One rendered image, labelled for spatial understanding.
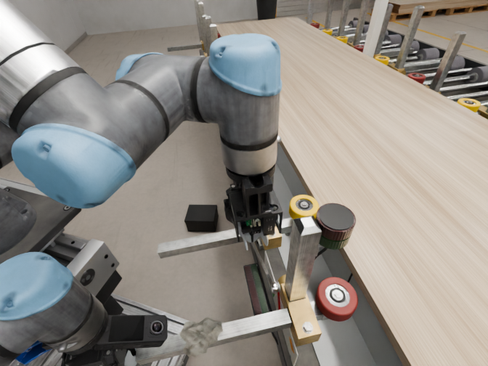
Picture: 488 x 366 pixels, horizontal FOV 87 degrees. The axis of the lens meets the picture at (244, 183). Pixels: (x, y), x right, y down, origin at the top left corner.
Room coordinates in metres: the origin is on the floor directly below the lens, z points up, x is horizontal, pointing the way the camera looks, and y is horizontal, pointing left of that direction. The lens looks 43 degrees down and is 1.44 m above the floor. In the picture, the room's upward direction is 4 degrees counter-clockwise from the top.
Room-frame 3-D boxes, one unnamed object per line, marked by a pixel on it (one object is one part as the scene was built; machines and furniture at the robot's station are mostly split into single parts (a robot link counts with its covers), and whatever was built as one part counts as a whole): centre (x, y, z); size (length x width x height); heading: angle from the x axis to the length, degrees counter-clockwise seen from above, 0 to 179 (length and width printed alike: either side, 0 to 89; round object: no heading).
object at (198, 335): (0.18, 0.11, 0.87); 0.09 x 0.07 x 0.02; 99
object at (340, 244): (0.26, -0.14, 1.08); 0.06 x 0.06 x 0.02
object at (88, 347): (0.15, 0.27, 0.97); 0.09 x 0.08 x 0.12; 99
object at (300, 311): (0.23, -0.10, 0.85); 0.13 x 0.06 x 0.05; 9
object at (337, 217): (0.26, -0.14, 1.01); 0.06 x 0.06 x 0.22; 9
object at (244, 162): (0.29, -0.01, 1.23); 0.08 x 0.08 x 0.05
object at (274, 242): (0.48, -0.06, 0.83); 0.13 x 0.06 x 0.05; 9
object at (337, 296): (0.22, -0.18, 0.85); 0.08 x 0.08 x 0.11
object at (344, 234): (0.26, -0.14, 1.10); 0.06 x 0.06 x 0.02
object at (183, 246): (0.44, 0.03, 0.82); 0.43 x 0.03 x 0.04; 99
